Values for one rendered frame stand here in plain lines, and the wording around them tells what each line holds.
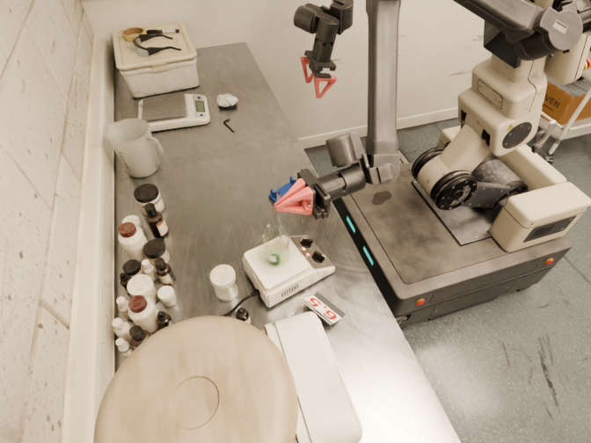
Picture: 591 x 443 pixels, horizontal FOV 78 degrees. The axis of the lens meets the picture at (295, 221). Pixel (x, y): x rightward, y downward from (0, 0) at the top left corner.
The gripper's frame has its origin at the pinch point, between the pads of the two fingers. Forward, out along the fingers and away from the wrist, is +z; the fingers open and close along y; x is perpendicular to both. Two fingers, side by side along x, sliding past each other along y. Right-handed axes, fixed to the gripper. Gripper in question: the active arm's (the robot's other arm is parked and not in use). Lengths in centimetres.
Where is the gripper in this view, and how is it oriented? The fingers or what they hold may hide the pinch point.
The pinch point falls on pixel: (279, 206)
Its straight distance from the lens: 75.4
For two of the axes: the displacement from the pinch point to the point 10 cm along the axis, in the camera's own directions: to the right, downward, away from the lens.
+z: -8.9, 3.5, -3.0
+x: 0.0, 6.6, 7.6
